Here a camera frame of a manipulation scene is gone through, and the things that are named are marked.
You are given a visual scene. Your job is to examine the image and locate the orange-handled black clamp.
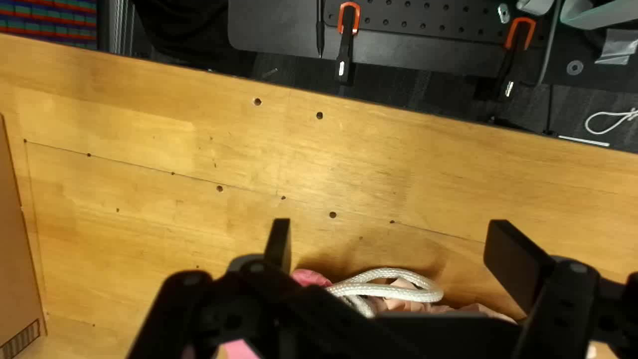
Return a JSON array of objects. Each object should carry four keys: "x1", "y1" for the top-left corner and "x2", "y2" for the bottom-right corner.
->
[
  {"x1": 495, "y1": 17, "x2": 539, "y2": 102},
  {"x1": 334, "y1": 0, "x2": 365, "y2": 86}
]

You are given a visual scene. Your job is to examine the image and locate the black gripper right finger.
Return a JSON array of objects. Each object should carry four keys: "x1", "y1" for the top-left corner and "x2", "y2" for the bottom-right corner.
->
[{"x1": 483, "y1": 218, "x2": 638, "y2": 359}]

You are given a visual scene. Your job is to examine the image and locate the thin white cable loop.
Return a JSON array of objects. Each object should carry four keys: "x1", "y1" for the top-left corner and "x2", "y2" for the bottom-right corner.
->
[{"x1": 583, "y1": 106, "x2": 638, "y2": 138}]

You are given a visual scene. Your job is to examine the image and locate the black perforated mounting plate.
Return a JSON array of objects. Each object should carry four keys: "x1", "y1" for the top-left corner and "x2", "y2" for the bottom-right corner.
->
[{"x1": 322, "y1": 0, "x2": 557, "y2": 68}]

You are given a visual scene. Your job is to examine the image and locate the white rope loop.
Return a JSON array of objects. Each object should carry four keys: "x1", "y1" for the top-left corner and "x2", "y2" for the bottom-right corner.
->
[{"x1": 326, "y1": 266, "x2": 447, "y2": 320}]

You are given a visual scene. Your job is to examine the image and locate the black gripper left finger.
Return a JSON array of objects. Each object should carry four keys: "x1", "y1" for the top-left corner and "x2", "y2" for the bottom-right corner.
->
[{"x1": 128, "y1": 218, "x2": 316, "y2": 359}]

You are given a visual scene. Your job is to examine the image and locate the large cardboard box white label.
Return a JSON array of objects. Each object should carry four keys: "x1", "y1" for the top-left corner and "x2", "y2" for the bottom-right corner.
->
[{"x1": 0, "y1": 112, "x2": 50, "y2": 359}]

